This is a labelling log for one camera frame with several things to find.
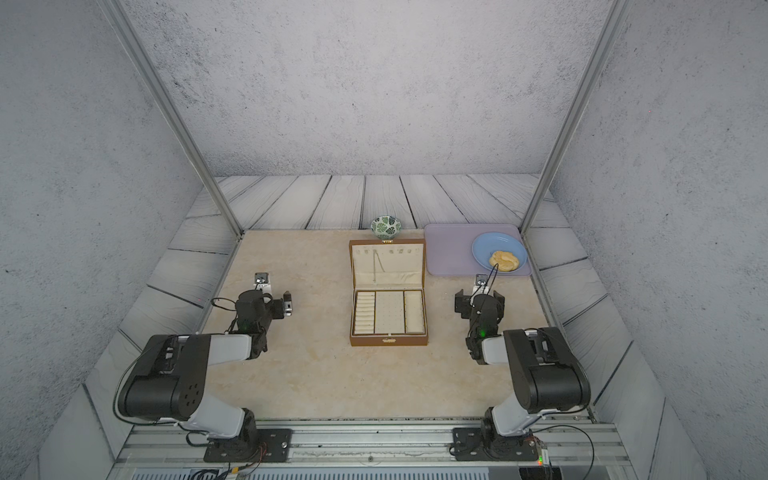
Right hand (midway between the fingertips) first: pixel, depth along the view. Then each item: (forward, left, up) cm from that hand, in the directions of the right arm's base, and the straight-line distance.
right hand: (482, 289), depth 93 cm
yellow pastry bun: (+16, -13, -6) cm, 21 cm away
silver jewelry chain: (+7, +33, +9) cm, 35 cm away
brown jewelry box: (-5, +29, -2) cm, 29 cm away
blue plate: (+25, -8, -6) cm, 27 cm away
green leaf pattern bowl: (+34, +31, -6) cm, 46 cm away
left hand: (-1, +64, 0) cm, 64 cm away
